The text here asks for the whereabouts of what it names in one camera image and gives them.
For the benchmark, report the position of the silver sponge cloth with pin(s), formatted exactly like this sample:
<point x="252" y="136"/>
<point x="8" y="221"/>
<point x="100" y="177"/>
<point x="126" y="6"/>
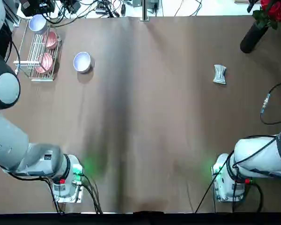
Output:
<point x="219" y="74"/>

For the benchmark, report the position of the aluminium frame post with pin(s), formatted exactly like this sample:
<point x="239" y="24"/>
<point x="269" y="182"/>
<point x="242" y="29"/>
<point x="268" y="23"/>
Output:
<point x="144" y="10"/>

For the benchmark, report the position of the black electronics box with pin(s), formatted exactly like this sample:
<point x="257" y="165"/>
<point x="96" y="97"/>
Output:
<point x="37" y="7"/>

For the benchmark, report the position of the black ribbed vase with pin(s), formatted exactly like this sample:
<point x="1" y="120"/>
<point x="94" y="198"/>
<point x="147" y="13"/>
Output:
<point x="251" y="39"/>

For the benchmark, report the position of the purple bowl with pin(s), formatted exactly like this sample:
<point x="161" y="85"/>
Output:
<point x="37" y="23"/>
<point x="82" y="62"/>

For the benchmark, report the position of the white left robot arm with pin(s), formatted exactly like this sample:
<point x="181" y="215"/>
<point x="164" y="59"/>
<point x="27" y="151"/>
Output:
<point x="9" y="140"/>

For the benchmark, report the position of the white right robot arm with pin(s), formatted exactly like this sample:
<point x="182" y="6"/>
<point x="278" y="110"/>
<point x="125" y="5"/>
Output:
<point x="260" y="154"/>

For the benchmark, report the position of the tan wooden board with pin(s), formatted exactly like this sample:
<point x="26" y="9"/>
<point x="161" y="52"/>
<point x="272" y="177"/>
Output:
<point x="241" y="1"/>

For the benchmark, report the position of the red roses bouquet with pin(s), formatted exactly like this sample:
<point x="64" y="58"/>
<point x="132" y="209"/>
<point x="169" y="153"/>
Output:
<point x="275" y="10"/>

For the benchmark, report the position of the pink bowl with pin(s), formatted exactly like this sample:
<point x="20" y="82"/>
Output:
<point x="52" y="39"/>
<point x="45" y="62"/>

